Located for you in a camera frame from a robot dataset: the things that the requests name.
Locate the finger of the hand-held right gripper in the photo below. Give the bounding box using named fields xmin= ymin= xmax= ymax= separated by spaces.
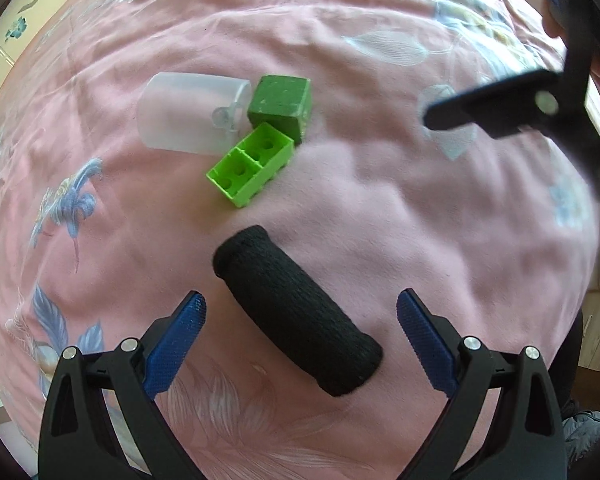
xmin=422 ymin=40 xmax=600 ymax=162

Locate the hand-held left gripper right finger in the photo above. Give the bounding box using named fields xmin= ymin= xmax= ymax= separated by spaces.
xmin=396 ymin=287 xmax=567 ymax=480

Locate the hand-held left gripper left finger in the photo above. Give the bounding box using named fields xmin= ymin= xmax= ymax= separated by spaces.
xmin=39 ymin=290 xmax=208 ymax=480

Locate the black knitted roll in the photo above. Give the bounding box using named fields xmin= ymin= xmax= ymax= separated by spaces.
xmin=212 ymin=225 xmax=384 ymax=399

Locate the person's right hand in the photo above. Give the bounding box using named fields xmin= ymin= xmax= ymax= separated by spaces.
xmin=541 ymin=0 xmax=567 ymax=41

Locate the pink floral bedsheet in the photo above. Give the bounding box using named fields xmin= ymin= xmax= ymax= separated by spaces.
xmin=0 ymin=0 xmax=600 ymax=480

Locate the dark green cube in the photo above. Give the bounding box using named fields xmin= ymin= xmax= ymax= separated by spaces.
xmin=247 ymin=75 xmax=314 ymax=144

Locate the person's blue jacket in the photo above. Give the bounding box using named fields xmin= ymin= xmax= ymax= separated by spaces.
xmin=562 ymin=409 xmax=600 ymax=449

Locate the light green building brick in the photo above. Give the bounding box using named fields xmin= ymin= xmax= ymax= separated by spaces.
xmin=206 ymin=121 xmax=296 ymax=209

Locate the translucent plastic container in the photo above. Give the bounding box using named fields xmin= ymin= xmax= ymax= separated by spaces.
xmin=136 ymin=72 xmax=254 ymax=156

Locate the cream bed headboard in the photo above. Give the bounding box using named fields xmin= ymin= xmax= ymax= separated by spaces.
xmin=0 ymin=0 xmax=151 ymax=116

